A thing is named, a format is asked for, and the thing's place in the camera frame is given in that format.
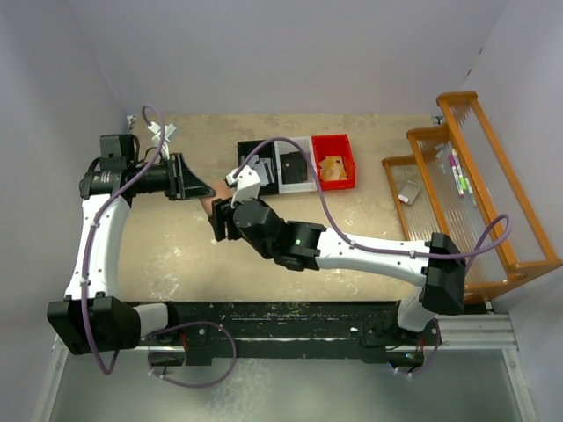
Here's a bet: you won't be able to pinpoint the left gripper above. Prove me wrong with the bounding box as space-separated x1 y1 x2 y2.
129 152 215 201

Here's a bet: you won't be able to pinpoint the pink leather card holder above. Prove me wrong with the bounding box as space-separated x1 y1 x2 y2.
200 179 232 216

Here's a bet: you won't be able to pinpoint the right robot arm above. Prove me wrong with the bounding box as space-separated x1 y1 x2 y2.
208 200 466 344

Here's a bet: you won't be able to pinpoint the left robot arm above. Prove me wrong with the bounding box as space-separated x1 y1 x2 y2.
47 134 215 355

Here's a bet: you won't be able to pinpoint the grey cards in black bin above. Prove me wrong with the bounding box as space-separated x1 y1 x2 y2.
248 153 277 187

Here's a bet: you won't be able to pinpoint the orange cards in red bin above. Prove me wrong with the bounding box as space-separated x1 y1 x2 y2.
320 156 347 182

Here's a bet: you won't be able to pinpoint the black plastic bin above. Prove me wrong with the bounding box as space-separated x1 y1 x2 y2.
237 140 280 196

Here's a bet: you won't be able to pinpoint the white plastic bin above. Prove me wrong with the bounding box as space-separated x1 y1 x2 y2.
274 136 317 194

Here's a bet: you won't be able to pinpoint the black wallet in bin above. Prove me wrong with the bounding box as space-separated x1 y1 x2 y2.
280 151 308 185

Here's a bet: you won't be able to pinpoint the red plastic bin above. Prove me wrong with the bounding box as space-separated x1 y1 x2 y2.
311 134 356 191

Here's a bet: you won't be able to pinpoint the small grey red box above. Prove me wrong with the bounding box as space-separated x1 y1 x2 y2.
398 180 420 206

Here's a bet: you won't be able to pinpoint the orange wooden tiered rack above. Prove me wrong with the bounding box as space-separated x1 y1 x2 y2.
382 91 562 303

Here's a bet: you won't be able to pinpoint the purple marker pen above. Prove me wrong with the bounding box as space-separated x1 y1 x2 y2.
448 151 464 198

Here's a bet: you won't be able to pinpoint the green marker pen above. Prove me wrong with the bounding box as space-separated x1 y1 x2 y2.
461 172 478 207

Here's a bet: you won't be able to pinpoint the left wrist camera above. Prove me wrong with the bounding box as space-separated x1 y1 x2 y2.
147 121 178 159

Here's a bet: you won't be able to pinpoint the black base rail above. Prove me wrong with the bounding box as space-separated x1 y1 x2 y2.
77 301 494 366

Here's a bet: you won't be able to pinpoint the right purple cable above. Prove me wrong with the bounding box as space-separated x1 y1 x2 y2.
235 136 514 377

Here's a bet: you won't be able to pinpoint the aluminium frame rail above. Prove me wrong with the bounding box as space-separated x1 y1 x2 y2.
52 312 520 353

